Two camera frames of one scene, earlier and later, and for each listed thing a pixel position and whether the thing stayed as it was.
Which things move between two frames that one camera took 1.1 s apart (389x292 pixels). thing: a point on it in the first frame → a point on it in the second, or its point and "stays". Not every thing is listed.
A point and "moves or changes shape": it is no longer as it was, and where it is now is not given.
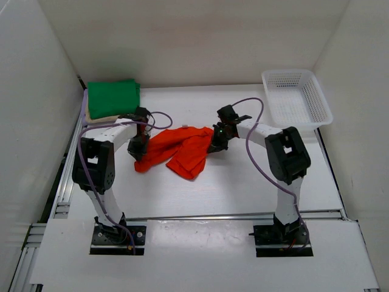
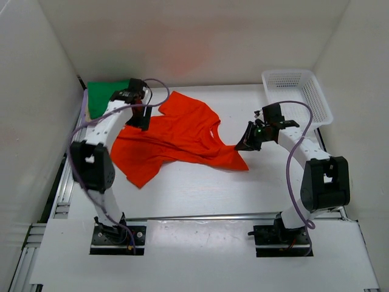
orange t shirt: x=187 y=146 moves or changes shape
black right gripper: x=216 y=145 → x=246 y=143
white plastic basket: x=295 y=100 stays
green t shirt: x=113 y=98 stays
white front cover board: x=198 y=254 stays
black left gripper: x=137 y=152 → x=143 y=121
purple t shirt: x=83 y=117 stays
